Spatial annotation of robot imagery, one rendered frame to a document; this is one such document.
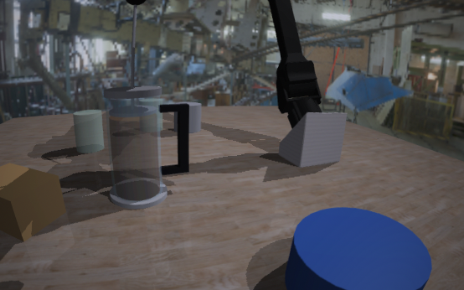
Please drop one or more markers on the brown cube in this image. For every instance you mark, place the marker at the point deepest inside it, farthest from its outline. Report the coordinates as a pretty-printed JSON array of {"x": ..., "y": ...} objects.
[{"x": 29, "y": 200}]

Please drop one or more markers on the blue cylinder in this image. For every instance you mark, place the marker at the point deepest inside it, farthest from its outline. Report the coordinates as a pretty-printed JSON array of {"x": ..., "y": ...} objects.
[{"x": 354, "y": 249}]

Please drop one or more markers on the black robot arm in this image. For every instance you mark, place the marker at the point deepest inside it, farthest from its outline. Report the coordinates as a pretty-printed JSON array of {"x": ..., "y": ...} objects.
[{"x": 296, "y": 76}]

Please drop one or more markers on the glass french press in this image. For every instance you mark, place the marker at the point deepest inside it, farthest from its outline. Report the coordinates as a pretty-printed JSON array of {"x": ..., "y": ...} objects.
[{"x": 134, "y": 144}]

